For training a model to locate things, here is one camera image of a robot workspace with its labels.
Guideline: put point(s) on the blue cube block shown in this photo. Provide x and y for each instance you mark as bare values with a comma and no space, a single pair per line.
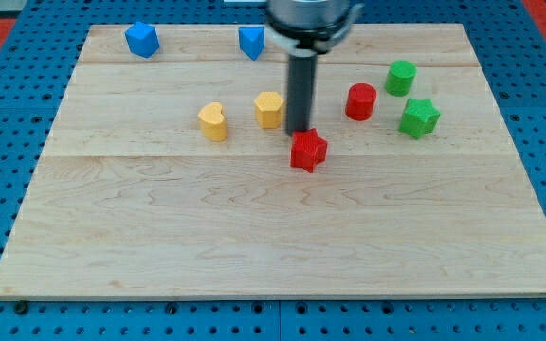
142,39

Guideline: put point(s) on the red star block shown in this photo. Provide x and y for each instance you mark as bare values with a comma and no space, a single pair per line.
308,149

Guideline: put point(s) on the red cylinder block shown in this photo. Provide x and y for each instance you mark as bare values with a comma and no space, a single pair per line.
360,101

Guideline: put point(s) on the yellow hexagon block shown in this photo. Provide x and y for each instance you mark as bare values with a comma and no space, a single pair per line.
268,110

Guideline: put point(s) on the blue triangle block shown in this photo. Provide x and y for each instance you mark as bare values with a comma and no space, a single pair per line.
252,41

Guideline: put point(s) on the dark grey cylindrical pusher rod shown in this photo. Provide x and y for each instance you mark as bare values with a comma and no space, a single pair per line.
301,75

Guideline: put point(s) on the light wooden board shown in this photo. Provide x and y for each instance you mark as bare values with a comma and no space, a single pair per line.
129,201

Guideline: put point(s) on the green star block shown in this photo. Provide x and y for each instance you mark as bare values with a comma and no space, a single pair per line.
419,117

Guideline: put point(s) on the green cylinder block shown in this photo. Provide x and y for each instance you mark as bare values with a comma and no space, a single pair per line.
400,78

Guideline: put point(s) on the yellow heart block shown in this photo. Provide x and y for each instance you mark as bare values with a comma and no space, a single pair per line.
212,122

